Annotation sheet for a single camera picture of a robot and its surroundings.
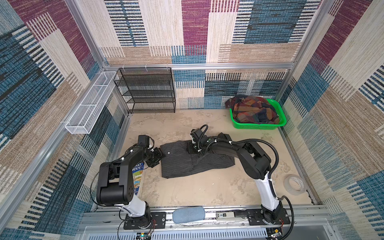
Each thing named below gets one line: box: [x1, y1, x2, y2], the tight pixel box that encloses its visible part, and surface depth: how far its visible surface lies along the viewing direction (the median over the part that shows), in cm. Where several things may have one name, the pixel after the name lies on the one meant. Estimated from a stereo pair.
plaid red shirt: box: [225, 95, 280, 124], surface depth 107 cm
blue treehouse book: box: [132, 161, 145, 196], surface depth 86 cm
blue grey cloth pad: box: [172, 206, 206, 224], surface depth 74 cm
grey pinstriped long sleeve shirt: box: [160, 132, 235, 179], surface depth 93 cm
